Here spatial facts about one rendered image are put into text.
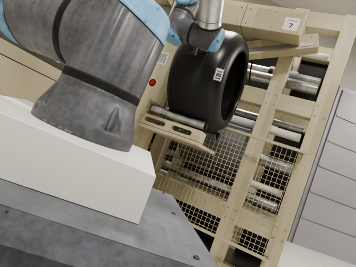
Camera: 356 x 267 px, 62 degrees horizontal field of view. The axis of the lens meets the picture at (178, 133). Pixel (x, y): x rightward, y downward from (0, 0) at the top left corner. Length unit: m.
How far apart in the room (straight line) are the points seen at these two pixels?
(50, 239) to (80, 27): 0.35
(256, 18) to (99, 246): 1.90
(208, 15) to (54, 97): 0.70
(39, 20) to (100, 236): 0.41
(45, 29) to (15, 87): 0.90
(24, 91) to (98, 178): 1.12
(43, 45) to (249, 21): 1.64
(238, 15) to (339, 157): 4.04
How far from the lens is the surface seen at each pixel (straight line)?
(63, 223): 0.36
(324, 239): 5.82
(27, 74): 1.51
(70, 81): 0.53
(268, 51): 2.14
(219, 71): 1.49
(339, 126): 5.74
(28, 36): 0.65
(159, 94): 1.78
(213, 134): 1.81
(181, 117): 1.59
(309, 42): 2.15
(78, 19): 0.57
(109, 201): 0.43
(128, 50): 0.52
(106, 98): 0.51
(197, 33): 1.16
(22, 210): 0.36
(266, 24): 2.08
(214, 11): 1.09
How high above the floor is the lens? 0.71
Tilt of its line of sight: 4 degrees up
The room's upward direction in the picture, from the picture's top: 20 degrees clockwise
